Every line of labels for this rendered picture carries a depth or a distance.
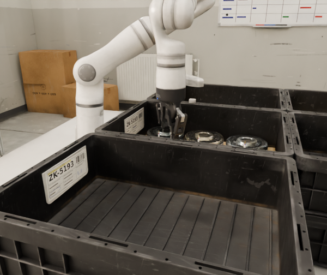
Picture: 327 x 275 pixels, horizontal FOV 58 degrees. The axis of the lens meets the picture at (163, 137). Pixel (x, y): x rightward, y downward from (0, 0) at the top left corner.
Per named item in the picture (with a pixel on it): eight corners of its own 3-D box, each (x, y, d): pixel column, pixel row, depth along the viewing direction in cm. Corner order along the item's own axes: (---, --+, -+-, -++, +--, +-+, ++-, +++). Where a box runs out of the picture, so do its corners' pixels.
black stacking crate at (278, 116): (96, 180, 67) (92, 133, 63) (145, 136, 94) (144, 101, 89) (283, 214, 55) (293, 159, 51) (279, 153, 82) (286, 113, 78)
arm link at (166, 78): (205, 87, 75) (206, 61, 72) (165, 91, 70) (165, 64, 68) (187, 81, 82) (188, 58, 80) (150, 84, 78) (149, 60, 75)
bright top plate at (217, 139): (180, 142, 77) (180, 139, 77) (191, 130, 86) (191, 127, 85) (218, 148, 73) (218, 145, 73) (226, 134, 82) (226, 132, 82)
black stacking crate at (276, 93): (146, 136, 94) (145, 100, 90) (173, 111, 120) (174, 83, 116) (279, 153, 82) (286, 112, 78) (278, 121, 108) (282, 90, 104)
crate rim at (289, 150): (91, 141, 64) (90, 131, 63) (144, 106, 90) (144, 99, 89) (292, 169, 52) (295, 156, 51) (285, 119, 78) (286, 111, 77)
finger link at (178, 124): (176, 113, 72) (171, 131, 76) (180, 118, 71) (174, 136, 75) (186, 112, 73) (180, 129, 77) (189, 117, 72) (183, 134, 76)
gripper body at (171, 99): (150, 82, 77) (151, 117, 80) (164, 88, 70) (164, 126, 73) (176, 79, 80) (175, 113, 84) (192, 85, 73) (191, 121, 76)
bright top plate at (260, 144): (223, 148, 73) (223, 145, 73) (229, 134, 82) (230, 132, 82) (266, 154, 70) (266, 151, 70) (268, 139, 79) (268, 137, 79)
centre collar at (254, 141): (235, 144, 74) (235, 141, 74) (238, 137, 79) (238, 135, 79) (255, 146, 73) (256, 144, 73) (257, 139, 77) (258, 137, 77)
